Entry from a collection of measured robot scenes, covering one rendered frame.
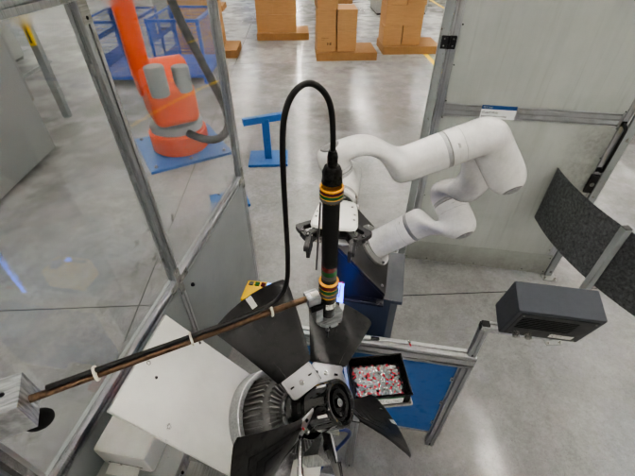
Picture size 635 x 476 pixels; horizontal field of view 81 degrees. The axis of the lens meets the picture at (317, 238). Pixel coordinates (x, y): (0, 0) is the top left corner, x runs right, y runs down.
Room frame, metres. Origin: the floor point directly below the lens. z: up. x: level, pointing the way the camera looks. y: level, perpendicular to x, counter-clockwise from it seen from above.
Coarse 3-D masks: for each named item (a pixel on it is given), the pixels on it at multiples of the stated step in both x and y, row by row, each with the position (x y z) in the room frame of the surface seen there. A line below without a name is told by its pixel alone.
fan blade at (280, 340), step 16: (272, 288) 0.66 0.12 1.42; (288, 288) 0.68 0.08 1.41; (240, 304) 0.60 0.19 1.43; (224, 320) 0.56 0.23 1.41; (256, 320) 0.58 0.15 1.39; (272, 320) 0.59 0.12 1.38; (288, 320) 0.60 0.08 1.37; (224, 336) 0.54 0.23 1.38; (240, 336) 0.55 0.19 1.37; (256, 336) 0.55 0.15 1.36; (272, 336) 0.56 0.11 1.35; (288, 336) 0.57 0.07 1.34; (304, 336) 0.57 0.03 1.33; (240, 352) 0.52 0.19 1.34; (256, 352) 0.53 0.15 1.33; (272, 352) 0.53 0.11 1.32; (288, 352) 0.54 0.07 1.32; (304, 352) 0.54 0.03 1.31; (272, 368) 0.50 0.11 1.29; (288, 368) 0.51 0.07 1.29
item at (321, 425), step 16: (320, 384) 0.48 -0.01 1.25; (336, 384) 0.49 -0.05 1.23; (288, 400) 0.46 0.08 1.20; (304, 400) 0.45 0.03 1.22; (320, 400) 0.44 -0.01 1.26; (336, 400) 0.45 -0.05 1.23; (352, 400) 0.47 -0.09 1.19; (288, 416) 0.43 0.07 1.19; (336, 416) 0.42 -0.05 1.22; (352, 416) 0.43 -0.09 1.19; (320, 432) 0.40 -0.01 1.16
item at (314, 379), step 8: (304, 368) 0.51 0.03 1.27; (312, 368) 0.51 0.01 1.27; (296, 376) 0.50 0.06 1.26; (304, 376) 0.50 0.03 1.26; (312, 376) 0.50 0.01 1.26; (288, 384) 0.48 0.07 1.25; (296, 384) 0.48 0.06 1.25; (304, 384) 0.49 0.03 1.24; (312, 384) 0.49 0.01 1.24; (288, 392) 0.47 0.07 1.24; (296, 392) 0.47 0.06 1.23; (304, 392) 0.47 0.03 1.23
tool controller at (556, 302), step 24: (528, 288) 0.81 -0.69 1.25; (552, 288) 0.81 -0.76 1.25; (576, 288) 0.81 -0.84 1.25; (504, 312) 0.81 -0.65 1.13; (528, 312) 0.74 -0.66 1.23; (552, 312) 0.73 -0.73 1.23; (576, 312) 0.73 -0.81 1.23; (600, 312) 0.73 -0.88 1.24; (528, 336) 0.74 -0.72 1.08; (552, 336) 0.75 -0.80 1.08; (576, 336) 0.73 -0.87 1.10
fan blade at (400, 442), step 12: (372, 396) 0.61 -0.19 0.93; (360, 408) 0.52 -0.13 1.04; (372, 408) 0.55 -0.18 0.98; (384, 408) 0.57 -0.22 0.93; (360, 420) 0.45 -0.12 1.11; (372, 420) 0.48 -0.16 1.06; (384, 420) 0.50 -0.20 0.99; (384, 432) 0.45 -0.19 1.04; (396, 432) 0.48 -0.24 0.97; (396, 444) 0.43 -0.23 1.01
